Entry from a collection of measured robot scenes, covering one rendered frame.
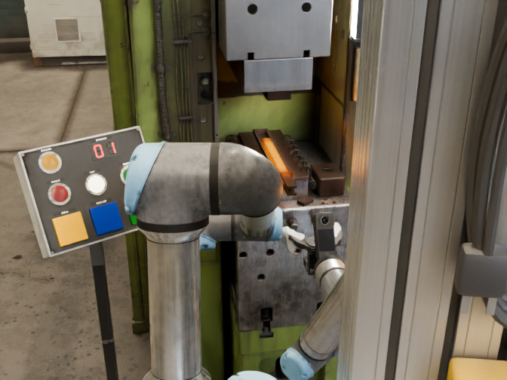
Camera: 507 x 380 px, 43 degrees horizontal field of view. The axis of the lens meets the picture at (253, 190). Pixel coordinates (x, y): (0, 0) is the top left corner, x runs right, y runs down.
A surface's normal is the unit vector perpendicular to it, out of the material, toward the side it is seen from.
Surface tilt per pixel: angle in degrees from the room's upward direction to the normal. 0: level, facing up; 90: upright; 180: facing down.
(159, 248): 77
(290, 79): 90
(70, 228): 60
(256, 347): 90
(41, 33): 91
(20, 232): 0
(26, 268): 0
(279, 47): 90
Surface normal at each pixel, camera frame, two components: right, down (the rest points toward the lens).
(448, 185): -0.11, 0.44
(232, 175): 0.22, -0.07
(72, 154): 0.49, -0.14
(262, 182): 0.70, 0.07
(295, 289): 0.17, 0.43
